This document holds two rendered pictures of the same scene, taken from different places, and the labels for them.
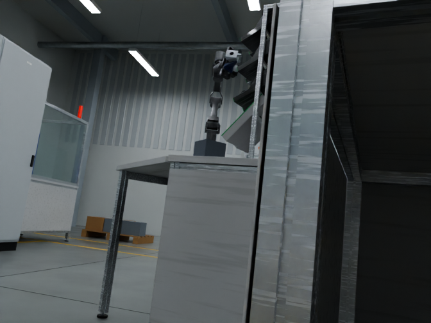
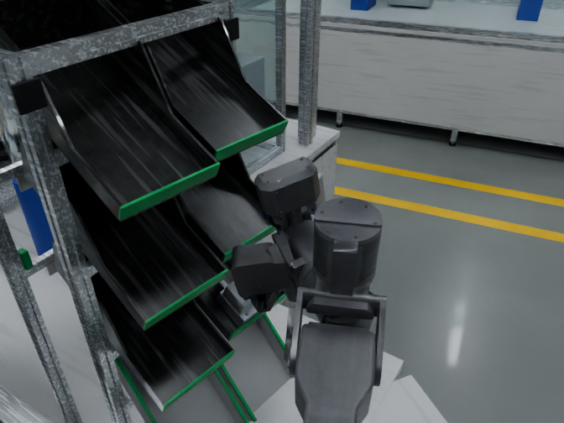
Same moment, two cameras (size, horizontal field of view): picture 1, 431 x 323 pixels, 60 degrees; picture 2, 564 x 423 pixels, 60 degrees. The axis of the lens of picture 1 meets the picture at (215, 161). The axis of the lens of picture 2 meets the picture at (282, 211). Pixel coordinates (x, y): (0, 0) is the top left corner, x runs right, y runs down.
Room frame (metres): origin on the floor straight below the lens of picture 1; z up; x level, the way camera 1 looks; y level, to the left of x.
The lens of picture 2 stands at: (2.41, 0.04, 1.79)
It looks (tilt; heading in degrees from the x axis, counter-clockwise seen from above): 33 degrees down; 189
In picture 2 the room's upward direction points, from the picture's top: straight up
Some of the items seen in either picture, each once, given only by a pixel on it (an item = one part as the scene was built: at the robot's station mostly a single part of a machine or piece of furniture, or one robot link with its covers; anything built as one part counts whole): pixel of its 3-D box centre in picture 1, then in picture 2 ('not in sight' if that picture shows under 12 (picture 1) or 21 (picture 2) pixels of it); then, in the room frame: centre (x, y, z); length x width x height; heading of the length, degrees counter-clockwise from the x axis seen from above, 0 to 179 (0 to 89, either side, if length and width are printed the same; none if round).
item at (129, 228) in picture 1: (119, 229); not in sight; (7.82, 1.77, 0.20); 1.20 x 0.80 x 0.41; 76
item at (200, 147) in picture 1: (208, 158); not in sight; (2.22, 0.04, 0.96); 0.14 x 0.14 x 0.20; 31
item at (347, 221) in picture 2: (219, 65); (337, 290); (2.10, 0.04, 1.50); 0.11 x 0.08 x 0.12; 0
